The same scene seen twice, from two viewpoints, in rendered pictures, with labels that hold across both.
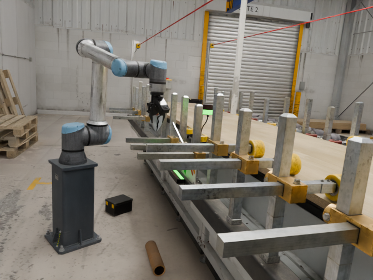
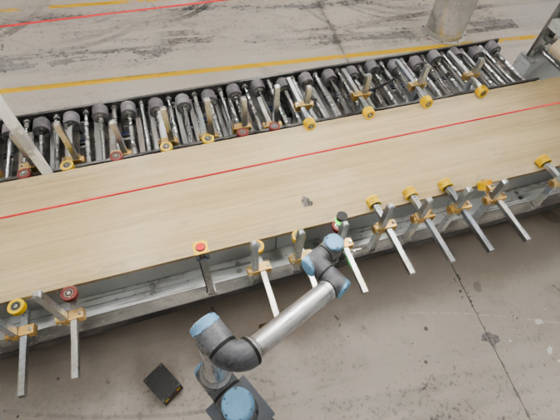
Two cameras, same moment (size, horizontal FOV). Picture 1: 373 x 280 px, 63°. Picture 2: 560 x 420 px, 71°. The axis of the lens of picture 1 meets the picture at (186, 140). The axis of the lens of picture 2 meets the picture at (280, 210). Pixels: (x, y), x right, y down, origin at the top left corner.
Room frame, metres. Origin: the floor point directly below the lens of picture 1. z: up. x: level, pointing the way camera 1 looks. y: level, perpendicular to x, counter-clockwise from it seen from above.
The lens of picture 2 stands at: (1.98, 1.06, 2.86)
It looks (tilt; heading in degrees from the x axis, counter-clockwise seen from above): 56 degrees down; 267
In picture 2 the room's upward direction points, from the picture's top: 4 degrees clockwise
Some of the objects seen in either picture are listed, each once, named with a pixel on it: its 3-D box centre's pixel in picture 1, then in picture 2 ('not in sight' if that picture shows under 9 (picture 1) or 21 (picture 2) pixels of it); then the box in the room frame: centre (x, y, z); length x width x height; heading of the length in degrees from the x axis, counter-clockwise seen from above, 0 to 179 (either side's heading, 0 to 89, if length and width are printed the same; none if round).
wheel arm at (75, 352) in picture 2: (137, 118); (75, 334); (2.93, 0.48, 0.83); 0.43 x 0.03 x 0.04; 108
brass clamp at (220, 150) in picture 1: (216, 146); (383, 227); (1.31, -0.13, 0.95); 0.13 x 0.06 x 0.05; 18
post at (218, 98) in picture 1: (214, 147); (380, 228); (1.33, -0.13, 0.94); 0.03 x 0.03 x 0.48; 18
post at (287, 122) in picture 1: (277, 194); (452, 212); (0.85, -0.28, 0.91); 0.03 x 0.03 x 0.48; 18
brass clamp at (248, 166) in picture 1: (243, 161); (422, 217); (1.07, -0.21, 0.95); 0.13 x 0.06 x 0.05; 18
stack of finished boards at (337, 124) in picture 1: (323, 123); not in sight; (9.26, -4.15, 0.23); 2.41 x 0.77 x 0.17; 105
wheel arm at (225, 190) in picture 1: (267, 188); (467, 215); (0.80, -0.23, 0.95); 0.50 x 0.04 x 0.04; 108
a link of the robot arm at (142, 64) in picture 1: (144, 70); (317, 262); (1.75, 0.26, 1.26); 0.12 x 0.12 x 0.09; 42
